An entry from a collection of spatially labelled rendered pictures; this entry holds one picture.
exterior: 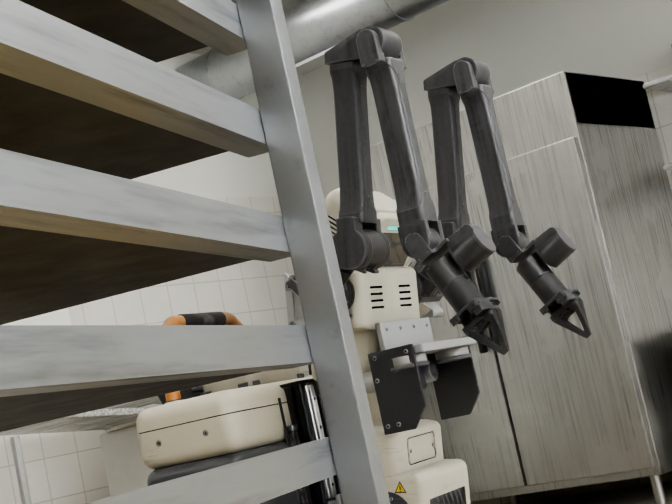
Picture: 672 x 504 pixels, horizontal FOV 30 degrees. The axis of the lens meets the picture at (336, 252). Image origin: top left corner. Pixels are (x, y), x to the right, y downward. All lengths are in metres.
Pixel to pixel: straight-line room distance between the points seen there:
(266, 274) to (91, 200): 6.87
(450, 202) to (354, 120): 0.45
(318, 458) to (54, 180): 0.37
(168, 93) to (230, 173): 6.73
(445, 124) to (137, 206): 2.00
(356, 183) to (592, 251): 3.63
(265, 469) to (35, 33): 0.33
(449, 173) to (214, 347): 1.93
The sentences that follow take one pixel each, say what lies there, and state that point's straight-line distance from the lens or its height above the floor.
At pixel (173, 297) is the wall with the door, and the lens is 7.03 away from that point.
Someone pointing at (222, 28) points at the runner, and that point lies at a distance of 1.01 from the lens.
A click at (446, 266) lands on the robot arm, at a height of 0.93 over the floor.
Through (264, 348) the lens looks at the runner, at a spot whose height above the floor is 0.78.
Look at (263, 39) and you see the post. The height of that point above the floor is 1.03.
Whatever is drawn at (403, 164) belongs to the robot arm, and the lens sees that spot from 2.29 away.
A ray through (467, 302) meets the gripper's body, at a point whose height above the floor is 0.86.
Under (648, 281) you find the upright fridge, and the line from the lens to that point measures 6.18.
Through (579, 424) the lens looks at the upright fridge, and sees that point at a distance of 6.02.
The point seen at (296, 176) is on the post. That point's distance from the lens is 1.01.
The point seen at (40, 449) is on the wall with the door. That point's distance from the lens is 6.33.
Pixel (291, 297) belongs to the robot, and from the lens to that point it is 2.40.
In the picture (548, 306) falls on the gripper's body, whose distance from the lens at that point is 2.62.
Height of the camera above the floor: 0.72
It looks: 7 degrees up
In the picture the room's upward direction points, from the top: 12 degrees counter-clockwise
